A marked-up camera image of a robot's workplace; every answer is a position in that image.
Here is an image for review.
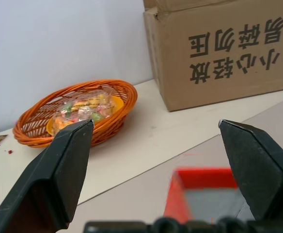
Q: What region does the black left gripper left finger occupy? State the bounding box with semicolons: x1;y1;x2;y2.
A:
0;119;94;233

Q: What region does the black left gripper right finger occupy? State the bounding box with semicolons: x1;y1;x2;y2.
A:
218;119;283;222

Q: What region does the red shoebox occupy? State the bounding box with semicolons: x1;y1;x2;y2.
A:
163;167;256;222

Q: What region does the orange wicker basket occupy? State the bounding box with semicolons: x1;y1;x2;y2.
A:
13;80;138;149

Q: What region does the bag of wrapped candies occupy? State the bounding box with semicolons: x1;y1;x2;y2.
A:
53;89;116;133

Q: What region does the brown printed cardboard box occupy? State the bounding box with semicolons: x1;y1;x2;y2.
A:
142;0;283;113

